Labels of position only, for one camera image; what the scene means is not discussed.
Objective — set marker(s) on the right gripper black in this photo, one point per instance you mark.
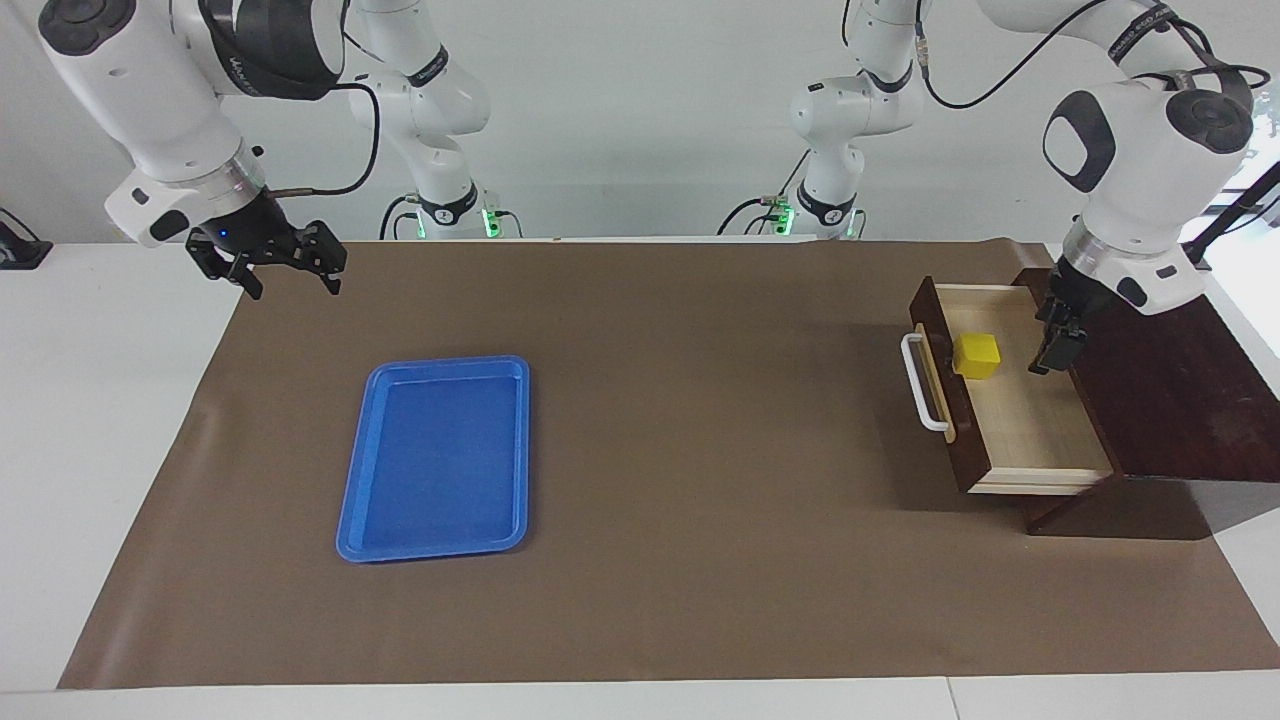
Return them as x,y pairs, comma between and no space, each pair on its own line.
255,230

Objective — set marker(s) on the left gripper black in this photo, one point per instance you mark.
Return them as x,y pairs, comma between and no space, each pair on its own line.
1070,295

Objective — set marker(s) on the yellow cube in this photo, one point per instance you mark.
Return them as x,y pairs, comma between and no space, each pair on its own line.
977,357

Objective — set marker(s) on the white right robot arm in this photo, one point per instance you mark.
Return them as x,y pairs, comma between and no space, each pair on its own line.
160,100

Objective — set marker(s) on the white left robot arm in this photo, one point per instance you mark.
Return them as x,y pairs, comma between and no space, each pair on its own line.
1140,180

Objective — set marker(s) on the dark wooden cabinet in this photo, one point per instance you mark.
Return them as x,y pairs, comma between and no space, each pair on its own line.
1180,400

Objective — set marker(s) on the blue plastic tray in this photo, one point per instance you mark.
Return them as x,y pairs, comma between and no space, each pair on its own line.
435,460

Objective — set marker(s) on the brown table mat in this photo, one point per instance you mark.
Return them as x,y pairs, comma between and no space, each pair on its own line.
700,560

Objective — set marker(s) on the black camera stand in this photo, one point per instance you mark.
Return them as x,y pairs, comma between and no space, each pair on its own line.
1225,215

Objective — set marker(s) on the black clamp mount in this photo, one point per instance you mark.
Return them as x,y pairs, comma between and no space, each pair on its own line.
20,250

